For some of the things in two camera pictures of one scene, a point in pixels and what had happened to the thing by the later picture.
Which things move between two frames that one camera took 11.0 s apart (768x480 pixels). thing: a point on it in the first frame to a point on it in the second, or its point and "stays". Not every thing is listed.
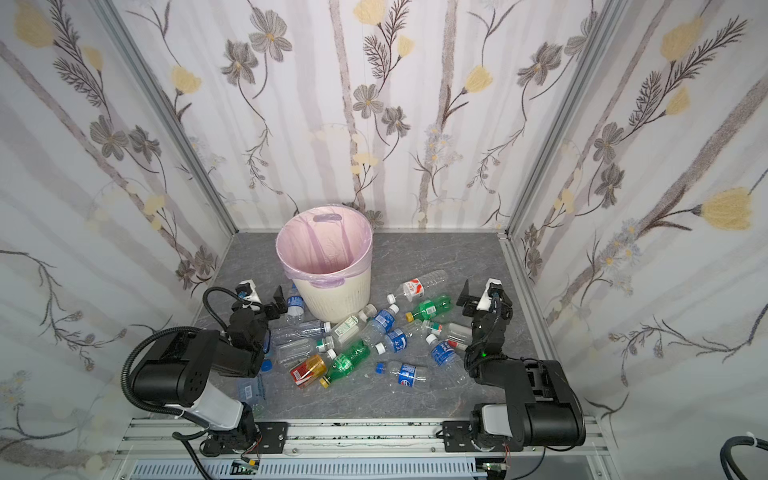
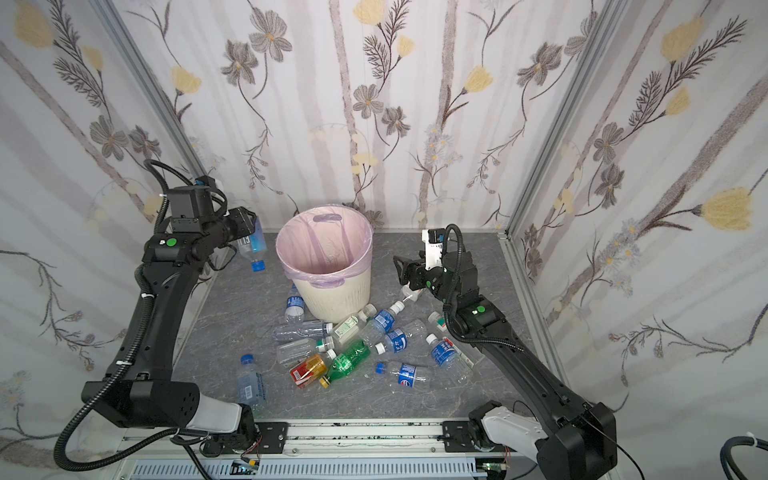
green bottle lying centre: (347, 363) stays
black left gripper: (268, 309) to (241, 222)
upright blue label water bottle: (295, 307) stays
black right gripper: (477, 303) to (417, 273)
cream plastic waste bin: (327, 251) stays
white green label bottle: (348, 328) stays
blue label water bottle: (251, 390) to (252, 248)
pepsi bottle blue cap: (405, 374) stays
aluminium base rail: (368, 439) stays
